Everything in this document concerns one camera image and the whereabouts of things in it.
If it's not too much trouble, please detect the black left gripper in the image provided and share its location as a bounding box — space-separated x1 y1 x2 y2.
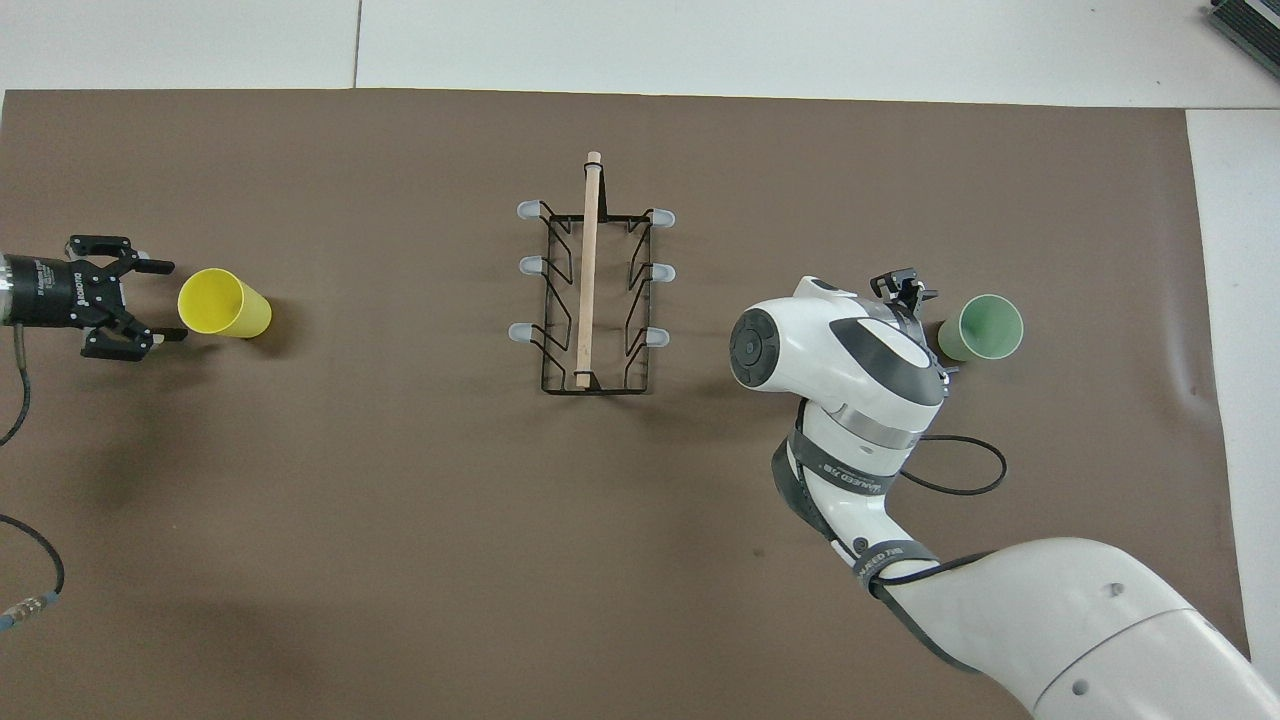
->
0 235 188 361

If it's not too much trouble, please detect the green plastic cup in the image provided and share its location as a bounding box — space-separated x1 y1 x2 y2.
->
937 293 1025 364

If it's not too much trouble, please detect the yellow plastic cup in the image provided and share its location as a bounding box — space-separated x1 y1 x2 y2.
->
178 268 273 340

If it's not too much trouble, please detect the brown table mat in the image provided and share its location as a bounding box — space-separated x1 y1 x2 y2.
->
0 88 1256 720

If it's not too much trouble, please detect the grey ribbed device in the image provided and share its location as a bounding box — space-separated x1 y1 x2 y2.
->
1204 0 1280 53

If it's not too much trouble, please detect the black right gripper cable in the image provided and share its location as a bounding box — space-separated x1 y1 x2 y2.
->
898 434 1009 497

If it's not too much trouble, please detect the black wire cup rack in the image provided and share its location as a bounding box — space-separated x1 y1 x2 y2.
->
508 151 677 397

